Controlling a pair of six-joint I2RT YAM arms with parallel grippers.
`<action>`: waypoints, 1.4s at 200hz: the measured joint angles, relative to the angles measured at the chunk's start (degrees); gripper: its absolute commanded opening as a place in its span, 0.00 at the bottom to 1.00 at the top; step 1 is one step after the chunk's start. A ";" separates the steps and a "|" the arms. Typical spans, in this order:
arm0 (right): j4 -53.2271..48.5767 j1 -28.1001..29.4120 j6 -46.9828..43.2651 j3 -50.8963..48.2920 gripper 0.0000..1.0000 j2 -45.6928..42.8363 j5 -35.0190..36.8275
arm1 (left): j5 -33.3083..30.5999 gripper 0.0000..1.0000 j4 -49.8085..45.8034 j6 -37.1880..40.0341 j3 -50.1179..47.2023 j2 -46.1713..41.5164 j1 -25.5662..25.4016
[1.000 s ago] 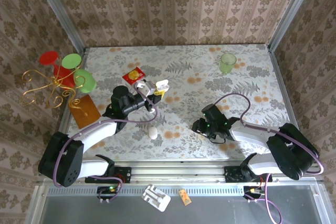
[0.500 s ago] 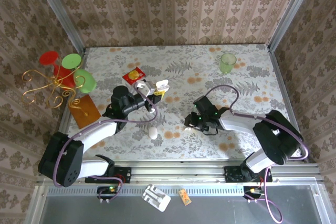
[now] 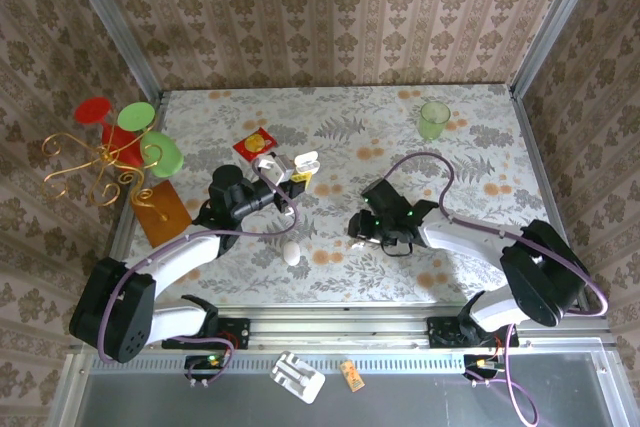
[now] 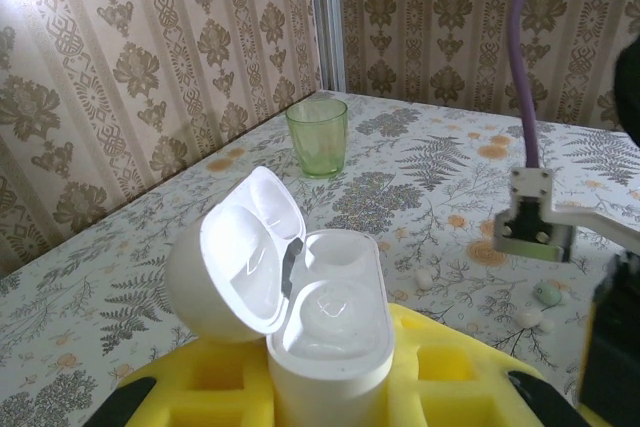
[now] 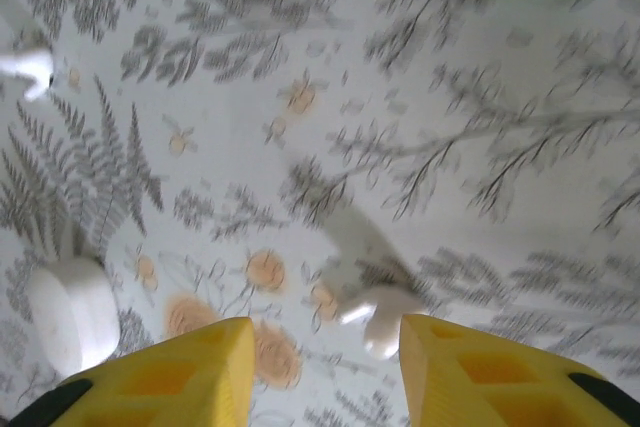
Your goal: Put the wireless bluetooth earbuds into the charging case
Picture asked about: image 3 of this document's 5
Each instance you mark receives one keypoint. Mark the white egg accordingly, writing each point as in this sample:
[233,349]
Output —
[291,253]

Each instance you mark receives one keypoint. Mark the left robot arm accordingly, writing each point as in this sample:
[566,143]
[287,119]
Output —
[175,257]

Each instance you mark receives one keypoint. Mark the red snack packet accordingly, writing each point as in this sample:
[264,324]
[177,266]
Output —
[252,143]

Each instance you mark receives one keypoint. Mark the orange wooden rack base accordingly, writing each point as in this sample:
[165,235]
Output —
[162,219]

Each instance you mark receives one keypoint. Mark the green plastic wine glass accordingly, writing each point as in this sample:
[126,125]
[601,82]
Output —
[164,157]

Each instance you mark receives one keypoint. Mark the green transparent plastic cup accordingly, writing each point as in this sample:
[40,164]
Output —
[434,122]

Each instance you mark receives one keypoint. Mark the red plastic wine glass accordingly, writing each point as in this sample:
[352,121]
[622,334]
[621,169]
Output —
[120,144]

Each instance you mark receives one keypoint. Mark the small orange packet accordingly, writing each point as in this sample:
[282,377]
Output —
[352,376]

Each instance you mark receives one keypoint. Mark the white plastic moulded tray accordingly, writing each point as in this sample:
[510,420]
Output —
[297,377]

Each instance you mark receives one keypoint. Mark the grey metal panel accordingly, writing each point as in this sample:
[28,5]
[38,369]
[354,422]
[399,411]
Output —
[425,402]

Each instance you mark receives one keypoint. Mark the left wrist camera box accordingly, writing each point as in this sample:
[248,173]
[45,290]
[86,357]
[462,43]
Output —
[275,167]

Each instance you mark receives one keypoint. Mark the aluminium front rail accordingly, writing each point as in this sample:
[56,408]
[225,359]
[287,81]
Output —
[350,327]

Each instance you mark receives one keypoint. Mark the aluminium side rail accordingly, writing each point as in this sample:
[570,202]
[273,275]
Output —
[542,172]

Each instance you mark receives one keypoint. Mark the aluminium frame post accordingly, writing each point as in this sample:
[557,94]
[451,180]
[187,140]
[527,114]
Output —
[555,22]
[115,22]

